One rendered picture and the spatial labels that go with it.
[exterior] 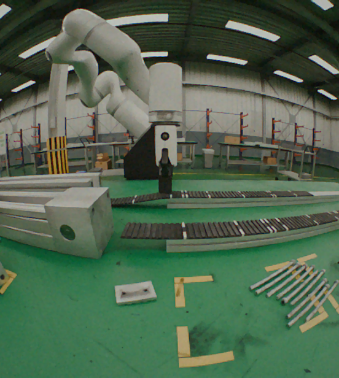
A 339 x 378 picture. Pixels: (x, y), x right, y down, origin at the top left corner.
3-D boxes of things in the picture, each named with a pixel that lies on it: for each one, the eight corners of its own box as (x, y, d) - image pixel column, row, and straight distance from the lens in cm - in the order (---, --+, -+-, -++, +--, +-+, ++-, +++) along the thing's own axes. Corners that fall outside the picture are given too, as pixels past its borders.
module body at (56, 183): (104, 198, 58) (101, 172, 55) (92, 211, 49) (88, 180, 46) (-15, 194, 114) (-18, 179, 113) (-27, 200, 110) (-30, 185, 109)
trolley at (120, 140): (133, 179, 400) (131, 134, 388) (134, 186, 347) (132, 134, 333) (88, 183, 411) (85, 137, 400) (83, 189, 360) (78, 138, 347)
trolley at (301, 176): (274, 180, 478) (278, 141, 468) (288, 180, 515) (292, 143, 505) (301, 192, 407) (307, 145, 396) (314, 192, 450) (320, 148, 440)
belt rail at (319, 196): (353, 196, 108) (354, 191, 108) (357, 199, 107) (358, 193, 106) (167, 202, 51) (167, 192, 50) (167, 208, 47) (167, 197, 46)
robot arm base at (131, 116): (140, 142, 101) (116, 121, 104) (163, 117, 98) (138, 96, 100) (131, 149, 83) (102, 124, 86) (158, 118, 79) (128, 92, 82)
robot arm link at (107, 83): (113, 120, 97) (85, 96, 106) (137, 97, 102) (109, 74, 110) (112, 113, 86) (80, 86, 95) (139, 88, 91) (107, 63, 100)
